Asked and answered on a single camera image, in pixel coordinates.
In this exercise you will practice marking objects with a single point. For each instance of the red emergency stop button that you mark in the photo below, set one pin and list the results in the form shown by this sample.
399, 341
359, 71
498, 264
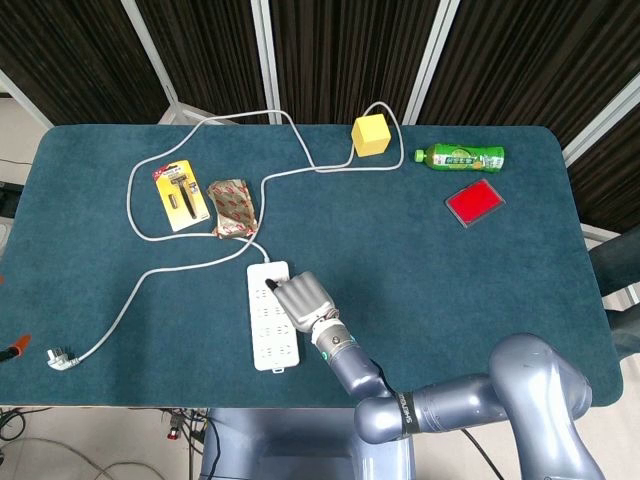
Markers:
173, 433

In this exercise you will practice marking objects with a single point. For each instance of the green drink bottle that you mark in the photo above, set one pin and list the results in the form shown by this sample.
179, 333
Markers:
460, 158

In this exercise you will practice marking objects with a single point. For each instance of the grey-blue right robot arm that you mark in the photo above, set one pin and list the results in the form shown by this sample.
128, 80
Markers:
360, 370

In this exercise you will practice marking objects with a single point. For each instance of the gold red foil packet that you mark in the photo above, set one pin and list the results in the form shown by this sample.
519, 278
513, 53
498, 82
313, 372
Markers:
232, 210

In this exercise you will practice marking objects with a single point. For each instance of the grey-blue robot torso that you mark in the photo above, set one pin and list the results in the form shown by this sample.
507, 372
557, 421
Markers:
280, 440

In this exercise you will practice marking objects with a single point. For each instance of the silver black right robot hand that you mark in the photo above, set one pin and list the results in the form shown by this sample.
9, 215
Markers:
307, 302

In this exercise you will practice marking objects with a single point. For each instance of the white power strip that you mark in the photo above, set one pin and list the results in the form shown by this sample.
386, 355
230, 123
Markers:
265, 345

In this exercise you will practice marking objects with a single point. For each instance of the blue felt table mat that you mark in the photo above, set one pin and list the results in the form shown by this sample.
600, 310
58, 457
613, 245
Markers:
400, 240

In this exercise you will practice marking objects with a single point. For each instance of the razor in yellow blister pack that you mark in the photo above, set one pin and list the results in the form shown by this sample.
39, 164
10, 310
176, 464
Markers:
167, 200

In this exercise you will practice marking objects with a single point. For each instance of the dark grey chair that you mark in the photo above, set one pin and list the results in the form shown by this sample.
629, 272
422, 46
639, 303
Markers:
620, 255

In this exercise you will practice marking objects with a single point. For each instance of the red ink pad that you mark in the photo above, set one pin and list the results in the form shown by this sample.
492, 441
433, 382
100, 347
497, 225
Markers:
475, 202

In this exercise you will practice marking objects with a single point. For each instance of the yellow foam cube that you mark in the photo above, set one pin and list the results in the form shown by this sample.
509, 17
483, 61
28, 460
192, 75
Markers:
372, 137

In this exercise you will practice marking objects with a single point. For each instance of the black floor device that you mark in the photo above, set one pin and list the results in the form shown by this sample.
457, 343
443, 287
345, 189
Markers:
7, 200

